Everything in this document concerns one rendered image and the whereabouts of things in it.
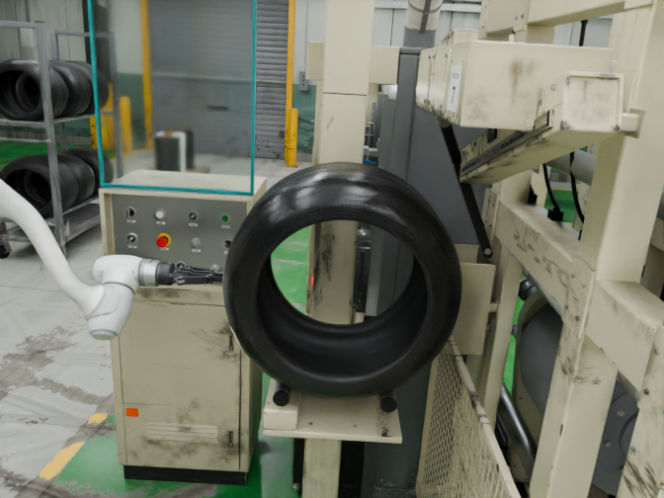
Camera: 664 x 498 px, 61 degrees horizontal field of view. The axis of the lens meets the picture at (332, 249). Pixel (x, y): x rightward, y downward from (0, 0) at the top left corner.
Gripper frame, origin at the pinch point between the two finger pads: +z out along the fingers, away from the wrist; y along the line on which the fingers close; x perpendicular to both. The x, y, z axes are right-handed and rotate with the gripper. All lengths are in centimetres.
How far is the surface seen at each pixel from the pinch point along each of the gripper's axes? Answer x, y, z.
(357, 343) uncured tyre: 11.4, -18.0, 43.7
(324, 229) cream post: -19.9, -6.2, 31.8
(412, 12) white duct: -87, 47, 58
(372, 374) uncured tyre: 5, -46, 46
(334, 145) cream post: -45, -6, 33
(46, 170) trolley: 28, 283, -202
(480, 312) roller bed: 1, -13, 80
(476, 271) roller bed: -12, -13, 77
